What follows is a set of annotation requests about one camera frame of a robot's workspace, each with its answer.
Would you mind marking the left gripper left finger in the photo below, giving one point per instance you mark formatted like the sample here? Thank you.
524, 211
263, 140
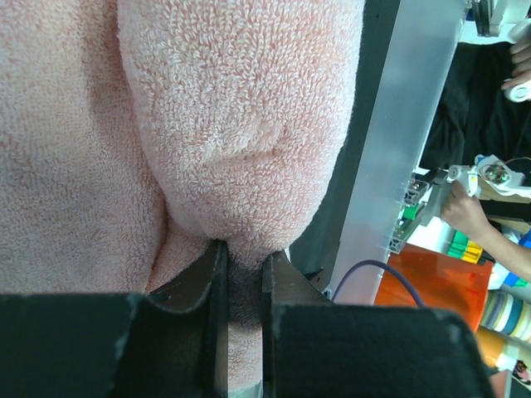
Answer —
170, 343

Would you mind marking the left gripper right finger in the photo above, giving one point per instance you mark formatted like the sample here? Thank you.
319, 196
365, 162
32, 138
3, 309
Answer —
313, 347

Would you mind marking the pink towel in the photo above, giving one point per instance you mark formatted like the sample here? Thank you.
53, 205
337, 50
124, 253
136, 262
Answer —
135, 132

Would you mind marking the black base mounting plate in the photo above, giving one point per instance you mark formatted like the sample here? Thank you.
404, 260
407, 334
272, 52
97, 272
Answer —
315, 252

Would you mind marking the orange translucent container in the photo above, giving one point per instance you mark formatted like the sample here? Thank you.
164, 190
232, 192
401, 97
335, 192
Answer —
446, 282

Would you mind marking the translucent acrylic side panel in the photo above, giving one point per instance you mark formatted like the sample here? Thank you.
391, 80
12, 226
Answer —
418, 59

